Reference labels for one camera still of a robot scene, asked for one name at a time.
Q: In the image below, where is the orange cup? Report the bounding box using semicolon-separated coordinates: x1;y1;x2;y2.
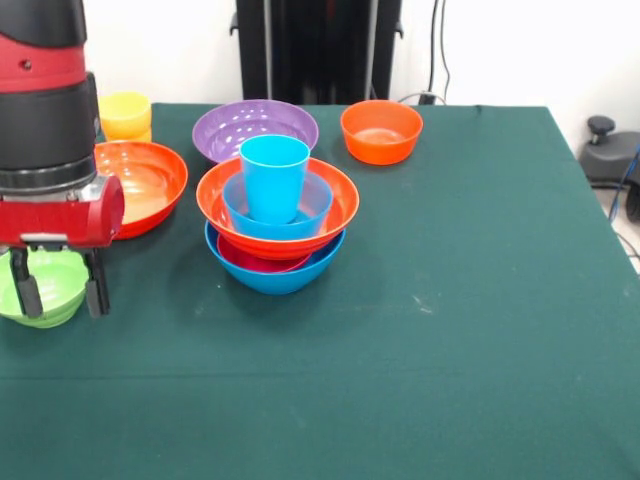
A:
102;123;153;144

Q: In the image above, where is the grey pedestal foot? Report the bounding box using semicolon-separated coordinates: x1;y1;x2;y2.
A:
579;115;640;184

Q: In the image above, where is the black cable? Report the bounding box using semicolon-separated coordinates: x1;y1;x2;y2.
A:
427;0;454;104

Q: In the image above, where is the pink bowl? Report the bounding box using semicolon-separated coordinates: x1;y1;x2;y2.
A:
216;233;314;274

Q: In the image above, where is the large orange bowl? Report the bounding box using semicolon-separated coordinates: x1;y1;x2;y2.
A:
195;156;361;261
93;140;189;240

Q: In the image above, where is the blue cup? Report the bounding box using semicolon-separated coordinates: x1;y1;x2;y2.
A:
239;134;311;225

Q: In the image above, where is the blue cable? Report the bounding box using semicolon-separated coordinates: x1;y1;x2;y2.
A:
607;144;640;224

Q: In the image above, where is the small orange bowl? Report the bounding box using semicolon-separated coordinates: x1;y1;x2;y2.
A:
340;99;424;166

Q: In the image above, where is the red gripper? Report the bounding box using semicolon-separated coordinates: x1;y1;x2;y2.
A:
0;174;126;320

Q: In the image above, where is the purple bowl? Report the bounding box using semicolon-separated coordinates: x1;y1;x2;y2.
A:
191;98;320;165

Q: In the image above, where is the dark green tablecloth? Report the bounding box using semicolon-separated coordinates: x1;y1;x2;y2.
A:
0;102;640;480

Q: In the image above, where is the yellow cup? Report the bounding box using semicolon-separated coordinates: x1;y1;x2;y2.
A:
97;92;153;135

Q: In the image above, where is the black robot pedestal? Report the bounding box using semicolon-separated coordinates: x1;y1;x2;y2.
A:
229;0;404;106

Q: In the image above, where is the green bowl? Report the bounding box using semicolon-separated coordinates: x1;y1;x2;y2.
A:
0;247;87;330

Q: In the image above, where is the large blue bowl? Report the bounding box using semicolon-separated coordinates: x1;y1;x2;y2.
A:
204;219;347;296

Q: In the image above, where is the small blue bowl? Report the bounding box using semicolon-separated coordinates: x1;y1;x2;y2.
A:
221;172;334;242

